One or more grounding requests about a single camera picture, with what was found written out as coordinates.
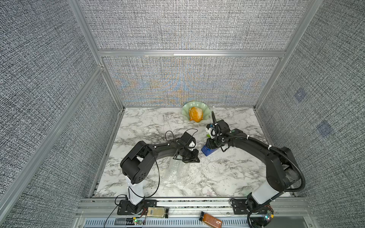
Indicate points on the beige electronics box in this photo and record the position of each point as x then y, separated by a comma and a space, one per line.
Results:
158, 212

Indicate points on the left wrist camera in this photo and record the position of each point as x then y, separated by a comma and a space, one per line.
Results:
188, 141

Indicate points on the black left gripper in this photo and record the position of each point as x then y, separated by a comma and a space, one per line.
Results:
194, 158

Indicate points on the aluminium front rail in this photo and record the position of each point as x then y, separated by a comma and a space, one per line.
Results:
185, 213

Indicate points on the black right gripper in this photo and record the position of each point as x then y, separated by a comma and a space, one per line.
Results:
209, 144

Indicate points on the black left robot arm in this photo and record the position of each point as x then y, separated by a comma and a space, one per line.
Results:
138, 163

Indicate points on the blue tape dispenser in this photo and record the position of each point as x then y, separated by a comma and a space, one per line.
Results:
209, 149

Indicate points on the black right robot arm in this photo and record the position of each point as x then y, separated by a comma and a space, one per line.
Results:
282, 171

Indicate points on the clear bubble wrap sheet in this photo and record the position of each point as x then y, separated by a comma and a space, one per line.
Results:
185, 190

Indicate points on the orange bread roll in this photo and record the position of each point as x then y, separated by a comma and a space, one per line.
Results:
196, 114

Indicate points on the green scalloped plate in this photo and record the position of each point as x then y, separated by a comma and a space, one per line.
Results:
188, 106

